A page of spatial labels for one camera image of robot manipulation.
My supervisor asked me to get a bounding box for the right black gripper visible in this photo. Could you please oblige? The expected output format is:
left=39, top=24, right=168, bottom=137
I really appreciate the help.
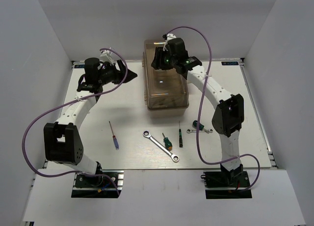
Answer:
left=151, top=47, right=177, bottom=70

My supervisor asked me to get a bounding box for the thin black green screwdriver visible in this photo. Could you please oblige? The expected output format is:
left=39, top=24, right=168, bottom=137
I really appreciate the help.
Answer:
left=179, top=122, right=183, bottom=148

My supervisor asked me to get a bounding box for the small combination wrench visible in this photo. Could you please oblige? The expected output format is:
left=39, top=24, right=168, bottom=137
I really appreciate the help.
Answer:
left=186, top=129, right=213, bottom=134

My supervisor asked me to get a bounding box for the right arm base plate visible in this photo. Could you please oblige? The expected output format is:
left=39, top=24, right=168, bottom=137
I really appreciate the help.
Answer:
left=200, top=171, right=252, bottom=199

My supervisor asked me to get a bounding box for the stubby green orange screwdriver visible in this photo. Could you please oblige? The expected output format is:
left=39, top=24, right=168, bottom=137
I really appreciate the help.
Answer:
left=162, top=133, right=172, bottom=150

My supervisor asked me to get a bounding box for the beige cantilever toolbox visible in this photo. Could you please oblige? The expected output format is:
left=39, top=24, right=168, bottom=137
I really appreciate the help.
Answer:
left=142, top=39, right=189, bottom=118

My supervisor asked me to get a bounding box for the red blue screwdriver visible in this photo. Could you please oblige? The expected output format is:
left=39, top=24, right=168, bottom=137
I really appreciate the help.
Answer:
left=109, top=121, right=119, bottom=150

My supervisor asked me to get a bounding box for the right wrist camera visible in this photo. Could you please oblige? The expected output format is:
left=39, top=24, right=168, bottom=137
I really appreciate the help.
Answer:
left=162, top=33, right=177, bottom=46

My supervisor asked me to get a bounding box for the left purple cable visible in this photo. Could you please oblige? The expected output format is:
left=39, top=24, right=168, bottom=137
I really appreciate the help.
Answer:
left=22, top=48, right=128, bottom=196

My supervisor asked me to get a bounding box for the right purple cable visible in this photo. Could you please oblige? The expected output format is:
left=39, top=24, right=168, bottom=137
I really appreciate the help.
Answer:
left=166, top=27, right=261, bottom=192

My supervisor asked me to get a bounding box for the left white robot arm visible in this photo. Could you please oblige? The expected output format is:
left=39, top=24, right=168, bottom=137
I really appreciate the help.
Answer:
left=44, top=57, right=137, bottom=186

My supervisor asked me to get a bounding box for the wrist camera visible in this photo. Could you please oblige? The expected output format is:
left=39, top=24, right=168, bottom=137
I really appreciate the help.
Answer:
left=162, top=33, right=177, bottom=46
left=100, top=49, right=114, bottom=64

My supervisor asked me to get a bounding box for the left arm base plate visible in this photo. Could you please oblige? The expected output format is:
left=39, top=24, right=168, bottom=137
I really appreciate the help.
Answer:
left=71, top=170, right=124, bottom=198

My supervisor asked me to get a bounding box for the purple cable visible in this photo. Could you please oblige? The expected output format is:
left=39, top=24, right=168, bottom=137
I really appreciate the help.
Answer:
left=166, top=27, right=261, bottom=192
left=22, top=48, right=128, bottom=196

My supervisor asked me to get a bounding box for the large ratchet wrench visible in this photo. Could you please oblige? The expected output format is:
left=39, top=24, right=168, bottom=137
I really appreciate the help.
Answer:
left=143, top=131, right=180, bottom=163

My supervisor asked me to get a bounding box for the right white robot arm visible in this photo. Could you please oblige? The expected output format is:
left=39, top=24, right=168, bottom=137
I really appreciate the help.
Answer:
left=151, top=33, right=244, bottom=186

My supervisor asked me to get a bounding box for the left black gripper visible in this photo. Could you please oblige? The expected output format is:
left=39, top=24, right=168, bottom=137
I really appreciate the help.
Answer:
left=98, top=59, right=138, bottom=85

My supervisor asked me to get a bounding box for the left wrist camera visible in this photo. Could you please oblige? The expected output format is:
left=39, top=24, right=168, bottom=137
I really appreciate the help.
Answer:
left=100, top=49, right=114, bottom=64

